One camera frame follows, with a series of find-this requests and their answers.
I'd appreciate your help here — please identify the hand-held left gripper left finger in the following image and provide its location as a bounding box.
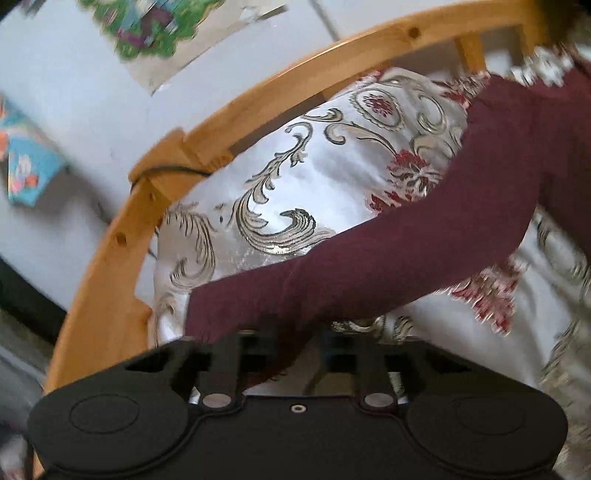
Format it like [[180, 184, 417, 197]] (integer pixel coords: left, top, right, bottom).
[[124, 329, 279, 412]]

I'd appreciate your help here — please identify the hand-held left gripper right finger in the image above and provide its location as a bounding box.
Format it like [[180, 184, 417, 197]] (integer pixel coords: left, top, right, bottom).
[[318, 329, 472, 412]]

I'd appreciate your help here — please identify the maroon knit garment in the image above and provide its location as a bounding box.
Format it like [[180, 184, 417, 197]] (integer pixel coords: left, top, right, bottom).
[[185, 69, 591, 385]]

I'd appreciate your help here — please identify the white floral bedspread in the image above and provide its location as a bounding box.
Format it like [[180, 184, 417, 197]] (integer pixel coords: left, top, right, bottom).
[[150, 44, 591, 480]]

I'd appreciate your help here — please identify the wooden bed frame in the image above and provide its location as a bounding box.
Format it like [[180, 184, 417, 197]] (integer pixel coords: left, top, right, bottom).
[[44, 0, 550, 398]]

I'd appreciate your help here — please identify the colourful wall poster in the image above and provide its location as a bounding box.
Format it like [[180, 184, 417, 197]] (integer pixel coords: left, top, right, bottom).
[[78, 0, 291, 97]]

